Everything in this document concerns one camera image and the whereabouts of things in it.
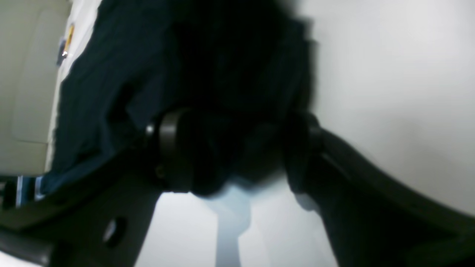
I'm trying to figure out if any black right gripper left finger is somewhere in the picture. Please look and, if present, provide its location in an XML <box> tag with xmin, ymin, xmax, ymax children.
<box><xmin>1</xmin><ymin>109</ymin><xmax>194</xmax><ymax>267</ymax></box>

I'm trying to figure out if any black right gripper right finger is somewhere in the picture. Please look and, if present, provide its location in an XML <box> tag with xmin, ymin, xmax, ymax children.
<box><xmin>284</xmin><ymin>112</ymin><xmax>475</xmax><ymax>267</ymax></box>

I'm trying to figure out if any dark navy T-shirt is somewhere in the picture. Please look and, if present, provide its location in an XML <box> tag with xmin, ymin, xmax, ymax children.
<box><xmin>41</xmin><ymin>0</ymin><xmax>311</xmax><ymax>195</ymax></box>

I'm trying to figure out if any yellow pencil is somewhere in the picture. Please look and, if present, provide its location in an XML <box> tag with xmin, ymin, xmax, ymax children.
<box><xmin>62</xmin><ymin>23</ymin><xmax>75</xmax><ymax>56</ymax></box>

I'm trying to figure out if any right beige chair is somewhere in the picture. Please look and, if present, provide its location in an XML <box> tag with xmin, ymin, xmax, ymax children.
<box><xmin>0</xmin><ymin>0</ymin><xmax>70</xmax><ymax>176</ymax></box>

